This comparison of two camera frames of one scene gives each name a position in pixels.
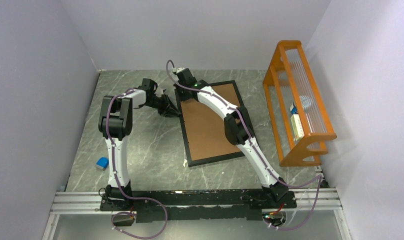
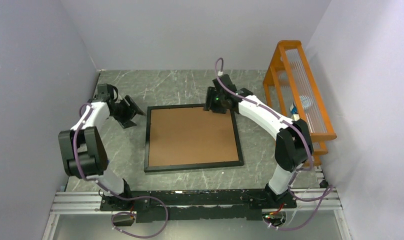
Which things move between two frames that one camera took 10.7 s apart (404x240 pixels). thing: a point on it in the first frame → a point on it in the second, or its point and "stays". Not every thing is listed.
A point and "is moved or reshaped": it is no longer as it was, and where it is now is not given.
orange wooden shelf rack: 298,113 stays
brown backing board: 206,132 is moved or reshaped
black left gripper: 170,110 → 126,122
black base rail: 197,206 stays
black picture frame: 197,162 → 163,168
